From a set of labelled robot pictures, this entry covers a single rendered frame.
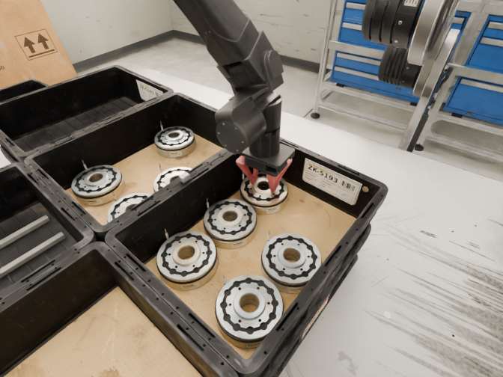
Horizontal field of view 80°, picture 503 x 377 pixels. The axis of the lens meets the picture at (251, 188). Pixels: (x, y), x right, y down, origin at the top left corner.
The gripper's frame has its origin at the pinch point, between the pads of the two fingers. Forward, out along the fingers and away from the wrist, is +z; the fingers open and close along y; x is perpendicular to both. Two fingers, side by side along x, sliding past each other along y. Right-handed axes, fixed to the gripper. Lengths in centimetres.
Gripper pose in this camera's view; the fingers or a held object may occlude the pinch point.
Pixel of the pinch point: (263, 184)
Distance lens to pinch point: 63.0
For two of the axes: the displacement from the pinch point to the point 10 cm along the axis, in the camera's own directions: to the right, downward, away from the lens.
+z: 0.2, 7.3, 6.9
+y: 8.3, 3.7, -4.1
